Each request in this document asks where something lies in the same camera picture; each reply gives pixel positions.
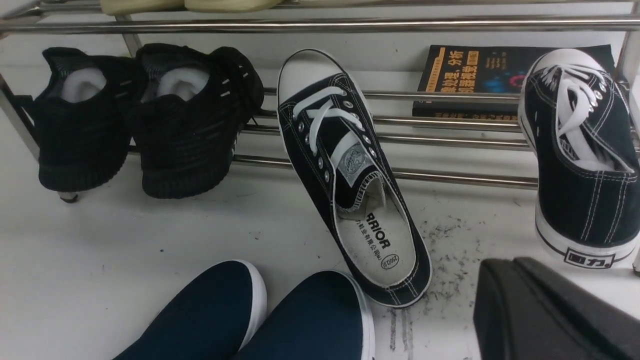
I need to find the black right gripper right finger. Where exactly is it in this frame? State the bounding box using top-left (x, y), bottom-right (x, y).
top-left (514, 257), bottom-right (640, 360)

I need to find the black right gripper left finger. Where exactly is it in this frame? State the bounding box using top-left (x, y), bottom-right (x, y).
top-left (473, 259), bottom-right (591, 360)

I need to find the black canvas lace-up shoe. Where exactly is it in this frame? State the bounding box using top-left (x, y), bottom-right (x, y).
top-left (518, 48), bottom-right (640, 271)
top-left (276, 48), bottom-right (433, 309)

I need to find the navy slip-on shoe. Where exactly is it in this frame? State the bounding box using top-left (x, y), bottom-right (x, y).
top-left (117, 259), bottom-right (268, 360)
top-left (234, 269), bottom-right (376, 360)

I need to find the stainless steel shoe rack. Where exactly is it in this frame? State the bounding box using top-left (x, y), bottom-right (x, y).
top-left (15, 43), bottom-right (639, 278)

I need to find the black book with orange text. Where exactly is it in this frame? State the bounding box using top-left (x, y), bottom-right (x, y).
top-left (413, 45), bottom-right (630, 138)

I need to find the black knit sneaker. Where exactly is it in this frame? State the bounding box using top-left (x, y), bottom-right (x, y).
top-left (126, 43), bottom-right (265, 199)
top-left (18, 47), bottom-right (140, 193)

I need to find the green slipper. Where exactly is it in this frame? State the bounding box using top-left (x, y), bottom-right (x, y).
top-left (99, 0), bottom-right (185, 16)
top-left (183, 0), bottom-right (282, 13)

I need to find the black knit sneaker far left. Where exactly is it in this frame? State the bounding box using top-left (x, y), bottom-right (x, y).
top-left (18, 47), bottom-right (140, 193)

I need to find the green slipper far left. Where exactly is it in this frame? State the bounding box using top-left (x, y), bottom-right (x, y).
top-left (99, 0), bottom-right (185, 16)

